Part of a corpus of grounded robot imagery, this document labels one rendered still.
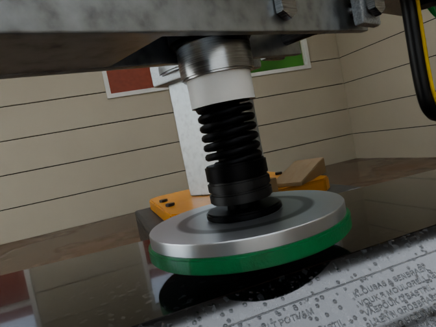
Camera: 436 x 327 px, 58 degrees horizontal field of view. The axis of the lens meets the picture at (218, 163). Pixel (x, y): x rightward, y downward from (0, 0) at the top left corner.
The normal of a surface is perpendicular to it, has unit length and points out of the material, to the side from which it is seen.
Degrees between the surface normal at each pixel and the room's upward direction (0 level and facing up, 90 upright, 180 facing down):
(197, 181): 90
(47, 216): 90
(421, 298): 45
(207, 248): 90
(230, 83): 90
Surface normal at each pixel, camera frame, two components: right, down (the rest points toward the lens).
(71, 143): 0.31, 0.00
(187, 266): -0.53, 0.16
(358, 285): 0.09, -0.69
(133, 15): 0.66, -0.07
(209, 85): -0.33, 0.13
